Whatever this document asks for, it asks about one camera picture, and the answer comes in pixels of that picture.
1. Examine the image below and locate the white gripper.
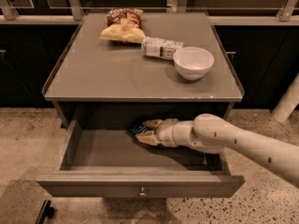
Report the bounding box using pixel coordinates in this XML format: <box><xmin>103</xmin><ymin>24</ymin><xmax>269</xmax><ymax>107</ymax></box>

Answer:
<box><xmin>135</xmin><ymin>119</ymin><xmax>178</xmax><ymax>147</ymax></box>

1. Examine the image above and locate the dark blue rxbar wrapper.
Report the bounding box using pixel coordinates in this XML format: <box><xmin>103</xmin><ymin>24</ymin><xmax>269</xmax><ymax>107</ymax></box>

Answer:
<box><xmin>127</xmin><ymin>120</ymin><xmax>149</xmax><ymax>136</ymax></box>

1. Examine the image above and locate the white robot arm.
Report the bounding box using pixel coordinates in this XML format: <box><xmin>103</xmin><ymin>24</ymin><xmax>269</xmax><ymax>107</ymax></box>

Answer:
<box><xmin>135</xmin><ymin>113</ymin><xmax>299</xmax><ymax>186</ymax></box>

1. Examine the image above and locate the open grey top drawer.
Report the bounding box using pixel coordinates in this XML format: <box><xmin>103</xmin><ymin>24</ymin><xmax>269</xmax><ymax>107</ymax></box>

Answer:
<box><xmin>36</xmin><ymin>120</ymin><xmax>245</xmax><ymax>198</ymax></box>

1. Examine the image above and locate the round metal drawer knob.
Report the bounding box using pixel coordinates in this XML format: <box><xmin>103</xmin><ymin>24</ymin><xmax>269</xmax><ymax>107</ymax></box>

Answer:
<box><xmin>138</xmin><ymin>187</ymin><xmax>147</xmax><ymax>198</ymax></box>

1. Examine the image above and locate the grey cabinet with counter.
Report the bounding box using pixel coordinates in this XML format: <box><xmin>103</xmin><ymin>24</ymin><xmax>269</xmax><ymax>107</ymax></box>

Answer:
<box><xmin>42</xmin><ymin>13</ymin><xmax>244</xmax><ymax>126</ymax></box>

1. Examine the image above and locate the white ceramic bowl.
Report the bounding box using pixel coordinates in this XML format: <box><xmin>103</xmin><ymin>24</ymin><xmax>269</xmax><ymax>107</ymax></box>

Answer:
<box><xmin>173</xmin><ymin>47</ymin><xmax>215</xmax><ymax>80</ymax></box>

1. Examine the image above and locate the white lying water bottle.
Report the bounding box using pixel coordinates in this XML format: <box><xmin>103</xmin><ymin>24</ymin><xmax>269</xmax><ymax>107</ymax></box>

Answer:
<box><xmin>141</xmin><ymin>36</ymin><xmax>184</xmax><ymax>60</ymax></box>

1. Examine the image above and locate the yellow brown chip bag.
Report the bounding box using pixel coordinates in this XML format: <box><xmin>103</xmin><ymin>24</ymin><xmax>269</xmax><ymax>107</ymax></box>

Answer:
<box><xmin>99</xmin><ymin>8</ymin><xmax>145</xmax><ymax>44</ymax></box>

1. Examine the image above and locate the dark base corner object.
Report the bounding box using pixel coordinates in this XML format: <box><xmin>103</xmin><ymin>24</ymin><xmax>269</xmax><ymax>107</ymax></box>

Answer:
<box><xmin>0</xmin><ymin>180</ymin><xmax>51</xmax><ymax>224</ymax></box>

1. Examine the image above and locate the metal railing frame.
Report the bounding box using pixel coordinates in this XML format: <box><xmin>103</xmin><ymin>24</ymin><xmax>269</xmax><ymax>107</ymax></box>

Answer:
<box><xmin>0</xmin><ymin>0</ymin><xmax>299</xmax><ymax>26</ymax></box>

